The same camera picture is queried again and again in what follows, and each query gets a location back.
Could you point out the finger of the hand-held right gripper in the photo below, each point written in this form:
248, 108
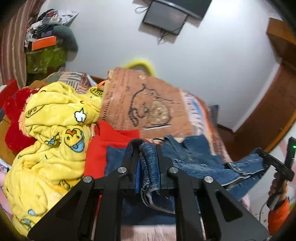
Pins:
268, 160

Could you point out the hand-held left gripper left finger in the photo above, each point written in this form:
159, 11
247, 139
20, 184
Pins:
137, 178

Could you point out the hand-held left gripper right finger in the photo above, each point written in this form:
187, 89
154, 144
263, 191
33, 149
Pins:
163, 166

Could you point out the blue denim jacket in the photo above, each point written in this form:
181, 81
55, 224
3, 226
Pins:
196, 166

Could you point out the pile of clothes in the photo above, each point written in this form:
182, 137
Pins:
46, 20

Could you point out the person's right hand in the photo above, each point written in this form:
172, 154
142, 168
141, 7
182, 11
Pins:
276, 187

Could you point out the red cloth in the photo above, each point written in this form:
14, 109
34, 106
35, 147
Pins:
101, 148

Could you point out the wooden wardrobe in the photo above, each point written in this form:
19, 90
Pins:
272, 104

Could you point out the brown printed cushion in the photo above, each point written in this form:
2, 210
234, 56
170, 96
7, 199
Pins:
143, 104

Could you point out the dark jacket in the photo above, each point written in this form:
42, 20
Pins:
214, 114

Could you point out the yellow duck print blanket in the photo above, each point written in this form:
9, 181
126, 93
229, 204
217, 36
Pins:
53, 143

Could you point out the red plush toy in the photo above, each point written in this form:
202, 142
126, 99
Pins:
16, 136

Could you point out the brown cardboard box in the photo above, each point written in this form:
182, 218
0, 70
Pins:
5, 141

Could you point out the green patterned bag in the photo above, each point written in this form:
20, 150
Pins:
45, 60

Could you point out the small black monitor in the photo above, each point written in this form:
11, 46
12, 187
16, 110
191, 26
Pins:
165, 16

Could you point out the red box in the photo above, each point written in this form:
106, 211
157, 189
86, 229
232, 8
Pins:
8, 92

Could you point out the grey pillow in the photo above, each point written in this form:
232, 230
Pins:
67, 37

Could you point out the orange box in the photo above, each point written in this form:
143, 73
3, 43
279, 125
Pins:
44, 42

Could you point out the striped red curtain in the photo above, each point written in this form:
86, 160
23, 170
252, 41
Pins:
13, 44

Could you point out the black wall television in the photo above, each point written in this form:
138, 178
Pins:
192, 7

